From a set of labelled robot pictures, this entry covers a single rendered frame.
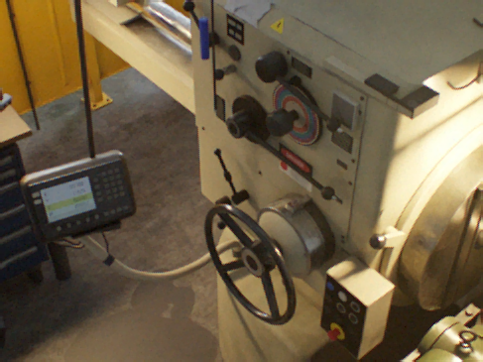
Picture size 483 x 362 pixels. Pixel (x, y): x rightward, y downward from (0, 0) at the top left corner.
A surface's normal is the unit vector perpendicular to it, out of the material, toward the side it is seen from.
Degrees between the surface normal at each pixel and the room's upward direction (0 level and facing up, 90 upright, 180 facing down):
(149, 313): 0
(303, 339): 0
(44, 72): 90
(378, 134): 90
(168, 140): 0
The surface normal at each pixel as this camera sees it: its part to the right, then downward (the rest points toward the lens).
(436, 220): -0.62, -0.07
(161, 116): 0.00, -0.73
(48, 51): 0.65, 0.52
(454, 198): -0.48, -0.29
